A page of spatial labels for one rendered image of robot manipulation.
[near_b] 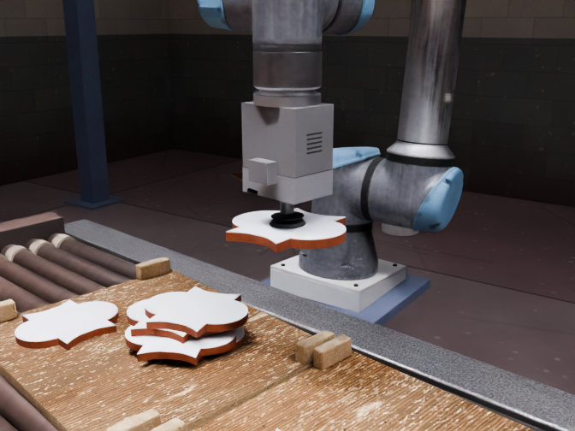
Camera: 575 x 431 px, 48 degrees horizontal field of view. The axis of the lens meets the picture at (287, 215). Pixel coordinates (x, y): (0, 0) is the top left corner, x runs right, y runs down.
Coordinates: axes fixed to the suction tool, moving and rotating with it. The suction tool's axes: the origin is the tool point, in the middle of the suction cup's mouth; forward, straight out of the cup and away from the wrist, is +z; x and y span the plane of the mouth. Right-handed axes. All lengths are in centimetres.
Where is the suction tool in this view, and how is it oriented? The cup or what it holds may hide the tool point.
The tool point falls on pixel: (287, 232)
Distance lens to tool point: 76.7
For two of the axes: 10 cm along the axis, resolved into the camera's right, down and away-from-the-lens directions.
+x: 7.0, -2.0, 6.8
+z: 0.0, 9.6, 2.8
